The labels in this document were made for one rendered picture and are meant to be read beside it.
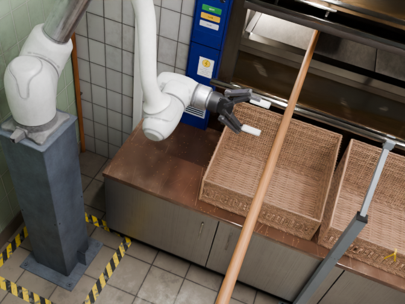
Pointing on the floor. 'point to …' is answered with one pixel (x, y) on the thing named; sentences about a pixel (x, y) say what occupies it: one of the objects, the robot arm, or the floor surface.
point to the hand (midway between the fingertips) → (261, 119)
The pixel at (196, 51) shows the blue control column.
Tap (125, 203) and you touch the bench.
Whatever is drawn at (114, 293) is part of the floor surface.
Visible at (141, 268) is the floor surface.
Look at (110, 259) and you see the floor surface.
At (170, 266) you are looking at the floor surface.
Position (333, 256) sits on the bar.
